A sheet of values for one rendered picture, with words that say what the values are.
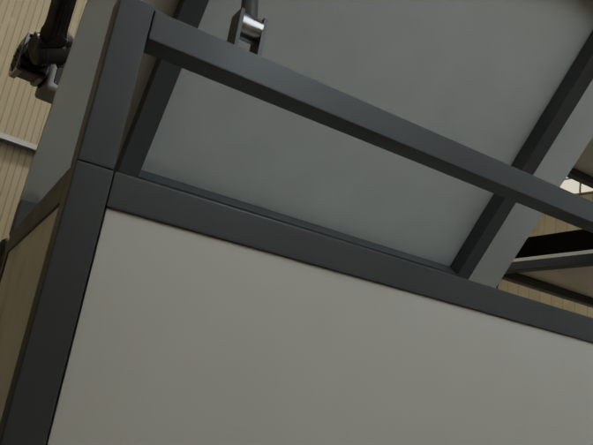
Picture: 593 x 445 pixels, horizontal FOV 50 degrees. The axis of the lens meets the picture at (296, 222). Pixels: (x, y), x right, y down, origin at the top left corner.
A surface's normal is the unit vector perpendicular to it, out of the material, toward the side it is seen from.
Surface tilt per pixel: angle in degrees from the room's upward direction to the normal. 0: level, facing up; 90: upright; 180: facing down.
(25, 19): 90
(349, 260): 90
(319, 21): 127
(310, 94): 90
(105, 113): 90
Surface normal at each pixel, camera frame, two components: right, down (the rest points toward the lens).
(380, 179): 0.30, 0.46
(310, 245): 0.50, -0.15
